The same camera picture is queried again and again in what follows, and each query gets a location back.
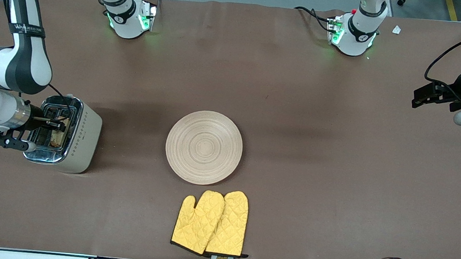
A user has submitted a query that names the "brown toast slice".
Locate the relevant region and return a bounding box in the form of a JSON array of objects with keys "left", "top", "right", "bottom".
[{"left": 50, "top": 128, "right": 68, "bottom": 149}]

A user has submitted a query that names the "round wooden plate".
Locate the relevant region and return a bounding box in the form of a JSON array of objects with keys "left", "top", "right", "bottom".
[{"left": 163, "top": 108, "right": 246, "bottom": 188}]

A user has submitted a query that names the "cream and chrome toaster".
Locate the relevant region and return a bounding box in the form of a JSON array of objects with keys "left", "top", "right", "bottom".
[{"left": 22, "top": 92, "right": 105, "bottom": 176}]

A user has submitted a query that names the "yellow quilted oven mitt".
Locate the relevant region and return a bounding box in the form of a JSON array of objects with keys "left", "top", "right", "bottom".
[
  {"left": 205, "top": 189, "right": 254, "bottom": 259},
  {"left": 170, "top": 188, "right": 226, "bottom": 257}
]

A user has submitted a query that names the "brown table cover sheet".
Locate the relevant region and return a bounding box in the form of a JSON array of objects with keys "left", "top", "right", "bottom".
[{"left": 0, "top": 0, "right": 461, "bottom": 259}]

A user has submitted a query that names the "black left base cable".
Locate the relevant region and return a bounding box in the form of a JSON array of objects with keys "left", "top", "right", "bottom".
[{"left": 293, "top": 6, "right": 335, "bottom": 32}]

